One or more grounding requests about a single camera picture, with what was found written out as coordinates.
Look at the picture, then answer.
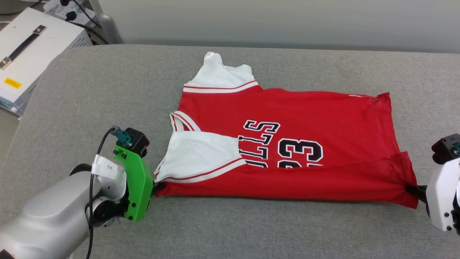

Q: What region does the black power cable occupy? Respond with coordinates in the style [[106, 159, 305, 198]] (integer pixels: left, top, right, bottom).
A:
[[61, 0, 109, 44]]

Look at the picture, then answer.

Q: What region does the white equipment case black handle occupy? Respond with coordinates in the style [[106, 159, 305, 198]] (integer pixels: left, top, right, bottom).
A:
[[0, 7, 93, 118]]

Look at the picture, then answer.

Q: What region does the grey metal partition post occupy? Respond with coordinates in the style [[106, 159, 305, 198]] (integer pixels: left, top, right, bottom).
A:
[[89, 0, 124, 45]]

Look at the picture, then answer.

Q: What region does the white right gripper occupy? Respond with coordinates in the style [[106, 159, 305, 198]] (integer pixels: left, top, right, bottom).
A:
[[405, 158, 460, 232]]

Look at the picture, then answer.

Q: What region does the red and white basketball jersey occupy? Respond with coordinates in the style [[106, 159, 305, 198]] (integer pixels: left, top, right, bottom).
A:
[[154, 51, 419, 209]]

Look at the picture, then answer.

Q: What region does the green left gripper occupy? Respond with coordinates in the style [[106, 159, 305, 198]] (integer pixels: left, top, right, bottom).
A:
[[113, 144, 167, 222]]

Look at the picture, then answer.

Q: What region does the black left camera cable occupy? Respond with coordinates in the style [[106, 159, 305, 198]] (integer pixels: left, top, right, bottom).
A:
[[86, 125, 132, 259]]

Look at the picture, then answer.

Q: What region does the white power strip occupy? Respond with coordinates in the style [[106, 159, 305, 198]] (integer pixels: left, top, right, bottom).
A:
[[44, 0, 98, 28]]

